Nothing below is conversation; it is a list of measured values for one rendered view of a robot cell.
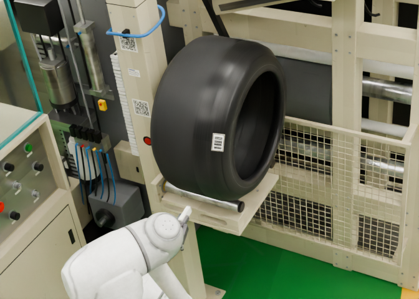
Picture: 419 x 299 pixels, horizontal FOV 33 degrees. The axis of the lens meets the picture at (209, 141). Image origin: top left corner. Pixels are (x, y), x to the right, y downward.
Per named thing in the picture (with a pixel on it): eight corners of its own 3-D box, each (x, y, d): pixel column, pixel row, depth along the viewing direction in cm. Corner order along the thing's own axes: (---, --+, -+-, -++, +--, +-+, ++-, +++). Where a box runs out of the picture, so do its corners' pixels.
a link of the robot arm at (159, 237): (164, 216, 193) (120, 238, 188) (174, 193, 177) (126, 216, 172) (187, 258, 190) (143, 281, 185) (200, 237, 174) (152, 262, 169)
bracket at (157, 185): (153, 201, 284) (149, 183, 278) (201, 144, 310) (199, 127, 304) (161, 203, 282) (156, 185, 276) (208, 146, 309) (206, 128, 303)
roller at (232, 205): (162, 181, 281) (168, 178, 285) (161, 191, 283) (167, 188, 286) (240, 203, 266) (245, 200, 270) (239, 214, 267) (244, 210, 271)
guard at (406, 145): (222, 216, 353) (206, 100, 311) (224, 214, 354) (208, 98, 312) (400, 269, 313) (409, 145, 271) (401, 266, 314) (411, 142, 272)
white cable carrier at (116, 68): (131, 154, 294) (110, 55, 265) (138, 147, 297) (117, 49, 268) (141, 156, 292) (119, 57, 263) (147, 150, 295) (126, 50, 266)
